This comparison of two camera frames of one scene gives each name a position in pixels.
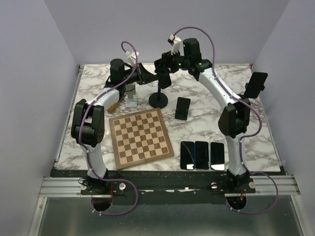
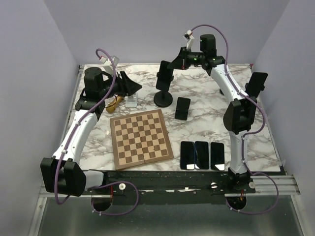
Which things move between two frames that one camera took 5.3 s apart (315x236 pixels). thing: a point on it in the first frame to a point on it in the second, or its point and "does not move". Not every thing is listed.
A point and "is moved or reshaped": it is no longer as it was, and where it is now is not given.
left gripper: [143, 76] to [127, 86]
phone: [187, 154] does not move
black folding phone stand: [182, 108] does not move
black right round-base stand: [254, 85] does not move
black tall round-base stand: [158, 100] is moved or reshaped
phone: [217, 156] does not move
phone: [162, 69] is moved or reshaped
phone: [201, 155] does not move
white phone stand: [131, 96] does not move
